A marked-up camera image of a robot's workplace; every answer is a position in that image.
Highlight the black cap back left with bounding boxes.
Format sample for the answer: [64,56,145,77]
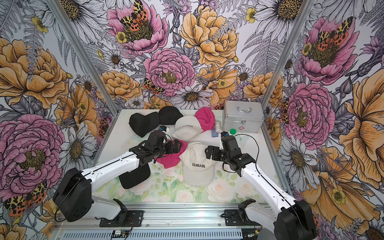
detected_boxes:
[129,112,160,138]

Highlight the pink cap front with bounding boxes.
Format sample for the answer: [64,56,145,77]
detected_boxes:
[157,140,188,169]

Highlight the silver first aid case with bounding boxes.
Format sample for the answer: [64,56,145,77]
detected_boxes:
[222,101,264,133]

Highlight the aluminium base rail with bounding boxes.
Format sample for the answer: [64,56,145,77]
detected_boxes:
[52,203,277,240]

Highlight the black cap back centre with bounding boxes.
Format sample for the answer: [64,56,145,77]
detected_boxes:
[158,106,183,125]

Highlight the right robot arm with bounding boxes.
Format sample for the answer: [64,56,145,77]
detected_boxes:
[205,136,318,240]

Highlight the white Colorado cap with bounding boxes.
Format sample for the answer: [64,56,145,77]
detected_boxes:
[180,142,215,187]

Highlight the pink cap back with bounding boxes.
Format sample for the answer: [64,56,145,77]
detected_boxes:
[195,107,216,132]

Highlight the black cap with white logo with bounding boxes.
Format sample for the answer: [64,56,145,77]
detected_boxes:
[119,164,151,189]

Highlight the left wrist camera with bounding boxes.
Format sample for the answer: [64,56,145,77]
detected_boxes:
[158,126,168,133]

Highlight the white blue tube package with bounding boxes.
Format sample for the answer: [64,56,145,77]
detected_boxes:
[211,120,223,138]

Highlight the pink cap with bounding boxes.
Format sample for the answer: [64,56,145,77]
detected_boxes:
[157,140,188,169]
[195,107,216,132]

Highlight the floral table mat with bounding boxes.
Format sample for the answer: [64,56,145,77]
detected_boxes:
[94,163,266,203]

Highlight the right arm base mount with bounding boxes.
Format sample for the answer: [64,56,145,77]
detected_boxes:
[220,199,261,227]

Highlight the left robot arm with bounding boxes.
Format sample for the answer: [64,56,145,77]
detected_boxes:
[53,131,183,227]

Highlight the plain white cap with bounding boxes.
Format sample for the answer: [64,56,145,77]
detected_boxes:
[172,115,203,142]

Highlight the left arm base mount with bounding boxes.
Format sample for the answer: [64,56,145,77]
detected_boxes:
[99,199,144,228]

